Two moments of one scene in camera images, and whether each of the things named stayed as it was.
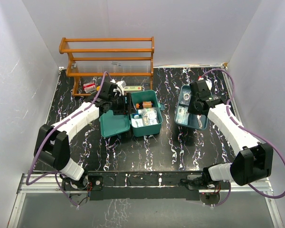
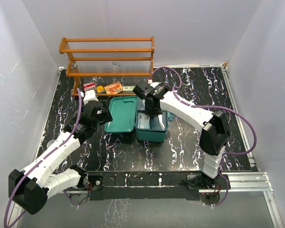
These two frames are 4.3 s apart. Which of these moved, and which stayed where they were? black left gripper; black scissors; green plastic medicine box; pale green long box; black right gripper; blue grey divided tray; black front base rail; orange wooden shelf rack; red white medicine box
Moved: black scissors; blue grey divided tray; black right gripper; green plastic medicine box; black left gripper
Stayed: orange wooden shelf rack; red white medicine box; pale green long box; black front base rail
